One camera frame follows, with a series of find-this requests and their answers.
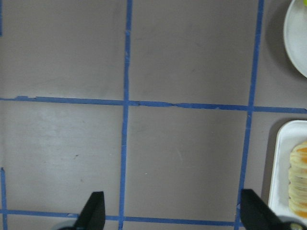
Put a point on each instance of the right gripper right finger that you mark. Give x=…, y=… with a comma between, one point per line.
x=256, y=215

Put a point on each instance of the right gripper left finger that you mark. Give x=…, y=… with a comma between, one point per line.
x=92, y=216

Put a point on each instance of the cream round plate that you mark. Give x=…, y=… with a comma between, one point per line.
x=295, y=35

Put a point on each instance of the white rectangular tray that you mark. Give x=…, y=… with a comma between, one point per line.
x=289, y=135

